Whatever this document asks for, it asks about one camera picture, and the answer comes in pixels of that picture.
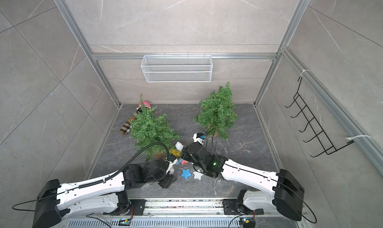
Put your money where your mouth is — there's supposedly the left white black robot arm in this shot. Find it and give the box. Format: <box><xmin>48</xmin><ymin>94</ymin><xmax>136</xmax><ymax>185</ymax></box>
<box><xmin>33</xmin><ymin>159</ymin><xmax>177</xmax><ymax>228</ymax></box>

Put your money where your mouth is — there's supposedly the black wire hook rack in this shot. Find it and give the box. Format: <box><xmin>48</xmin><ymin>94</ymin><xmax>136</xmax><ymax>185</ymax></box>
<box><xmin>284</xmin><ymin>77</ymin><xmax>355</xmax><ymax>158</ymax></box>

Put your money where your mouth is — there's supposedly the white star light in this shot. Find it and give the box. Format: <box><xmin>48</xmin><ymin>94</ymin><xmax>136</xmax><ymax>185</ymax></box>
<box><xmin>193</xmin><ymin>171</ymin><xmax>203</xmax><ymax>180</ymax></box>

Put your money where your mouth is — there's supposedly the white wire mesh basket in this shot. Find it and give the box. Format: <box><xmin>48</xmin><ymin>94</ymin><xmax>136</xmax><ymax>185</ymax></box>
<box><xmin>141</xmin><ymin>55</ymin><xmax>213</xmax><ymax>83</ymax></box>

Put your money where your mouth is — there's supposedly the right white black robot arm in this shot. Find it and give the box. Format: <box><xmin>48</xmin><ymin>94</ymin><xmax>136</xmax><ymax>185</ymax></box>
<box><xmin>181</xmin><ymin>142</ymin><xmax>305</xmax><ymax>221</ymax></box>

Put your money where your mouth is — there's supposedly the green christmas tree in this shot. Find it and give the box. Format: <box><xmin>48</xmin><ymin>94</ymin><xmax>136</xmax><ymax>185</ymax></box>
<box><xmin>130</xmin><ymin>95</ymin><xmax>180</xmax><ymax>151</ymax></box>
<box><xmin>193</xmin><ymin>82</ymin><xmax>237</xmax><ymax>140</ymax></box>

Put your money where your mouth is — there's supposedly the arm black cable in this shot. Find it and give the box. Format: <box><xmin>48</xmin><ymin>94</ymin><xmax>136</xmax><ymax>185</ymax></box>
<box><xmin>204</xmin><ymin>127</ymin><xmax>318</xmax><ymax>224</ymax></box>
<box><xmin>11</xmin><ymin>142</ymin><xmax>171</xmax><ymax>212</ymax></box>

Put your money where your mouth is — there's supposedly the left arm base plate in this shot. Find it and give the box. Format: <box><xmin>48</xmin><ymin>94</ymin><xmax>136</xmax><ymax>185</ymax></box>
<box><xmin>103</xmin><ymin>199</ymin><xmax>147</xmax><ymax>216</ymax></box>

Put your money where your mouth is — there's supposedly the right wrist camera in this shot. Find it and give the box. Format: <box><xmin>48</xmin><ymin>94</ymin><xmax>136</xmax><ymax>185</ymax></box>
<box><xmin>192</xmin><ymin>132</ymin><xmax>205</xmax><ymax>145</ymax></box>

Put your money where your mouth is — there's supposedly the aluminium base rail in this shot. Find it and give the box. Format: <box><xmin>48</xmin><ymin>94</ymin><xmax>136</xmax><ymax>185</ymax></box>
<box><xmin>57</xmin><ymin>198</ymin><xmax>309</xmax><ymax>228</ymax></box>

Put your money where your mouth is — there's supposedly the loose thin wire pile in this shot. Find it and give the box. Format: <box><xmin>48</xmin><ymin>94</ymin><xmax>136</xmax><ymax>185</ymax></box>
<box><xmin>210</xmin><ymin>139</ymin><xmax>255</xmax><ymax>196</ymax></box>

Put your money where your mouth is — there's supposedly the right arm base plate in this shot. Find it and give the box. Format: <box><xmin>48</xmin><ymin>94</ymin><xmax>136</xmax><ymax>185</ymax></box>
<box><xmin>222</xmin><ymin>199</ymin><xmax>264</xmax><ymax>215</ymax></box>

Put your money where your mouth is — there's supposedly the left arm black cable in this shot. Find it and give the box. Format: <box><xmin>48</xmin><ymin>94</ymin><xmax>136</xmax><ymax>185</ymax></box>
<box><xmin>11</xmin><ymin>142</ymin><xmax>171</xmax><ymax>212</ymax></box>

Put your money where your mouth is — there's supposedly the blue star light centre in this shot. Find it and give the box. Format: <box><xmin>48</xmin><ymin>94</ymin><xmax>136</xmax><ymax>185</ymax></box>
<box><xmin>181</xmin><ymin>169</ymin><xmax>192</xmax><ymax>180</ymax></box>

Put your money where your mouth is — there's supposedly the yellow star light with face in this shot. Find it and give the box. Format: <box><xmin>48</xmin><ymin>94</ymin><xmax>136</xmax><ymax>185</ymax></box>
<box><xmin>170</xmin><ymin>149</ymin><xmax>182</xmax><ymax>157</ymax></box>

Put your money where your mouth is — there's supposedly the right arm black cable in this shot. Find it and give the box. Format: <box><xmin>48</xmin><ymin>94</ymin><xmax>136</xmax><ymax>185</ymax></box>
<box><xmin>204</xmin><ymin>127</ymin><xmax>318</xmax><ymax>224</ymax></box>

